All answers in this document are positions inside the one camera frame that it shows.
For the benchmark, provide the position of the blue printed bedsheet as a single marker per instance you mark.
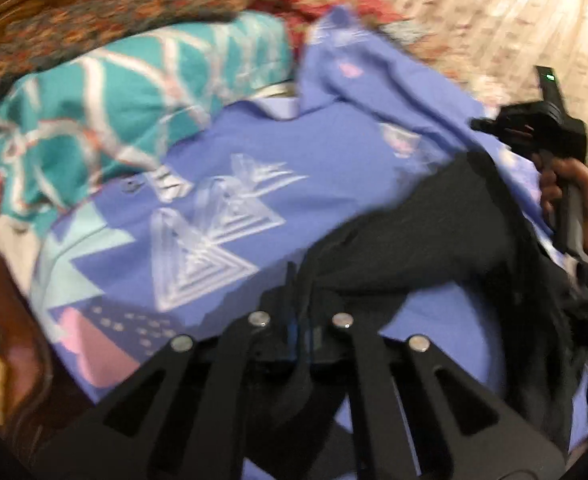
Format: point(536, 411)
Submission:
point(274, 150)

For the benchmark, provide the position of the teal patterned cloth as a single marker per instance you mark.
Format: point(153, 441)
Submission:
point(99, 110)

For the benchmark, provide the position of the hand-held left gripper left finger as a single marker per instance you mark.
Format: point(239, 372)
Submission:
point(290, 334)

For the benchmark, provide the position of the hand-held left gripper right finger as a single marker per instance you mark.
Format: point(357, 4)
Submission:
point(315, 340)

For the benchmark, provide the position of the black garment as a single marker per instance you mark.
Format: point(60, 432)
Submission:
point(424, 240)

